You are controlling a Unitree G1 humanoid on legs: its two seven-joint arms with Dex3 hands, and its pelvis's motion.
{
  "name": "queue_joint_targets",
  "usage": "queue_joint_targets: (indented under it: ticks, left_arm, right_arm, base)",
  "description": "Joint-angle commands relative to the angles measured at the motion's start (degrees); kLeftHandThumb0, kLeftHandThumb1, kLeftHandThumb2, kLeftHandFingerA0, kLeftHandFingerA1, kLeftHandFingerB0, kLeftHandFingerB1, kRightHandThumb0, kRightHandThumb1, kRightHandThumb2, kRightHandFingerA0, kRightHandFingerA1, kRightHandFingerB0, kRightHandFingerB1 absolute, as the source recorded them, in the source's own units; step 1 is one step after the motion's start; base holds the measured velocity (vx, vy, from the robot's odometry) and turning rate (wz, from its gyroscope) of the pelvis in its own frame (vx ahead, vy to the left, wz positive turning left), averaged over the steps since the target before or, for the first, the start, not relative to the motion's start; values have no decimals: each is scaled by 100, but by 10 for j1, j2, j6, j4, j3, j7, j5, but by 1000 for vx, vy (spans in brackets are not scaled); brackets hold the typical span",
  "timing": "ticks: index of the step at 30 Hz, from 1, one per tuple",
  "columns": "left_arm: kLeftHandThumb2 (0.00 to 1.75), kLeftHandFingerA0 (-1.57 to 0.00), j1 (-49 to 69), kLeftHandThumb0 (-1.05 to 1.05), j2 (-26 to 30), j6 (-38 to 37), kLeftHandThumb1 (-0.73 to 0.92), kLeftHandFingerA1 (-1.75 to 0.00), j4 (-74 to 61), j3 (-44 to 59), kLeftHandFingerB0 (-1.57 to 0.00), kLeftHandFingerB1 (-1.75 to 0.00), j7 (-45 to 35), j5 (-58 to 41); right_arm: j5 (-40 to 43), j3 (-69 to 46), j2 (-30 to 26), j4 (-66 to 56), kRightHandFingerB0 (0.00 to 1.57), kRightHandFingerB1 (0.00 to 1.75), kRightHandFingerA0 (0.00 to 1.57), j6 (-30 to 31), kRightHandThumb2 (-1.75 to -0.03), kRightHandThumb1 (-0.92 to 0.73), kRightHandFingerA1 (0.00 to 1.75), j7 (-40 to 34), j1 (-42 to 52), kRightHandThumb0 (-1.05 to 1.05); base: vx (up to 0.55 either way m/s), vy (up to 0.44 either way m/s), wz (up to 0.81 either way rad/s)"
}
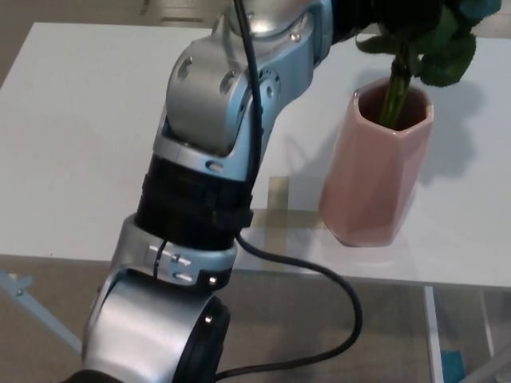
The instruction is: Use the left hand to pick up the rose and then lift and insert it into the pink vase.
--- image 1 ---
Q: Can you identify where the pink artificial rose bouquet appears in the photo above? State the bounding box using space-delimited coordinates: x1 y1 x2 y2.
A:
356 0 511 129

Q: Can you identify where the white metal table leg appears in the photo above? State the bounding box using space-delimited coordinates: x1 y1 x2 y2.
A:
423 286 442 383

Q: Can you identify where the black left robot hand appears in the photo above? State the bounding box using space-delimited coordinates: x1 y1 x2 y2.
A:
329 0 444 43

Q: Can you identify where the thin grey table leg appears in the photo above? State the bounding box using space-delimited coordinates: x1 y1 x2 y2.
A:
480 290 497 360

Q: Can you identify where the blue floor tape patch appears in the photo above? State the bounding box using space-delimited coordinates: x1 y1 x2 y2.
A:
441 349 465 383

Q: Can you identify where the pink faceted ceramic vase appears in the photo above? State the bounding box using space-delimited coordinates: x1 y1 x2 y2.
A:
318 77 435 247

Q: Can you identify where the light blue metal frame bar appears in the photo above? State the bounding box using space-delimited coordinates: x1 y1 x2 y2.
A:
0 268 84 353

